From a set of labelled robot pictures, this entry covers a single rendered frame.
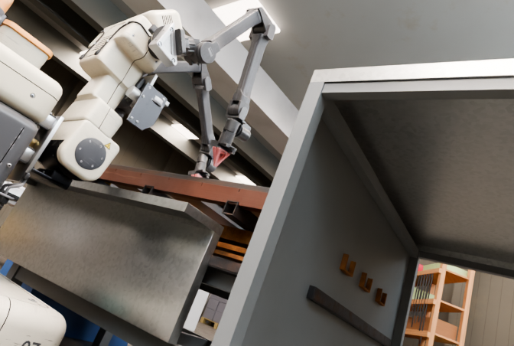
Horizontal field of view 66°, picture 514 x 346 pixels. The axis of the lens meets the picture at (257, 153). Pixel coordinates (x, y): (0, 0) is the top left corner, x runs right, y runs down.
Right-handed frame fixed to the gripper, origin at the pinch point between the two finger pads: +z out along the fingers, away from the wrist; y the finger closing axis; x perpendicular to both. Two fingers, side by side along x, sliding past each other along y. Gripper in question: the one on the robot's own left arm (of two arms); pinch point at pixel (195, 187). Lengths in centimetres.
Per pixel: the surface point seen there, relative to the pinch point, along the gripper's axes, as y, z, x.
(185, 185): -33, 22, 42
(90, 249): 3, 48, 47
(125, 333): -18, 75, 37
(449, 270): -68, -111, -556
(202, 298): 225, -2, -319
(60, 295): 25, 64, 37
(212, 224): -55, 41, 49
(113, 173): 12.6, 11.4, 41.9
